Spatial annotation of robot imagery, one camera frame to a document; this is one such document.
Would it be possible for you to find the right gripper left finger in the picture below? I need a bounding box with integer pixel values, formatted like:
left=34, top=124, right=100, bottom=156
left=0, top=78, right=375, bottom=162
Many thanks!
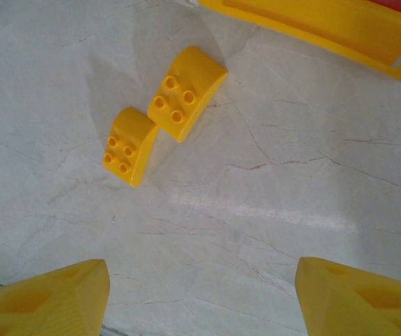
left=0, top=258, right=111, bottom=336

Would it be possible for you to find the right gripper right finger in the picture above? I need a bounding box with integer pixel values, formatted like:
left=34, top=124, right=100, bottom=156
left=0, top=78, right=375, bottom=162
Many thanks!
left=296, top=257, right=401, bottom=336

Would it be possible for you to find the yellow curved lego brick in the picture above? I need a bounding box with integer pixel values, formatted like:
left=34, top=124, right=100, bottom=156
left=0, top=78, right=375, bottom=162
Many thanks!
left=101, top=106, right=162, bottom=189
left=146, top=45, right=229, bottom=144

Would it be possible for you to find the yellow plastic bin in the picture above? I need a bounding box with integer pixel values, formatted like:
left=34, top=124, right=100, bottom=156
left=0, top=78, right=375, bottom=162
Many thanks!
left=198, top=0, right=401, bottom=87

